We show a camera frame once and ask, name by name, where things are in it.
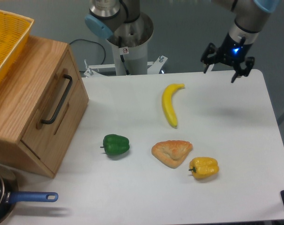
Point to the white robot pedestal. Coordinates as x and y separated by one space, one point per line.
129 43

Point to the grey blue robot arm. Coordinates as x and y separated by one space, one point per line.
251 15

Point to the green bell pepper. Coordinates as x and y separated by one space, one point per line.
115 145

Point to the wooden drawer cabinet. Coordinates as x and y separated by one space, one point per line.
21 94

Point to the yellow banana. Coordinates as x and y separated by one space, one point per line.
167 105

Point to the yellow bell pepper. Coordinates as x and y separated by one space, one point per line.
203 167

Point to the blue handled frying pan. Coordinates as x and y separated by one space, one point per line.
10 194

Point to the white table bracket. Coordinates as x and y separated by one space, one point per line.
209 68

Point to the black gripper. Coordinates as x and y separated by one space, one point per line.
231 53

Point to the triangular pastry bread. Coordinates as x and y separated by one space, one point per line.
172 153

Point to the yellow plastic basket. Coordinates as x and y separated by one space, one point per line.
14 32

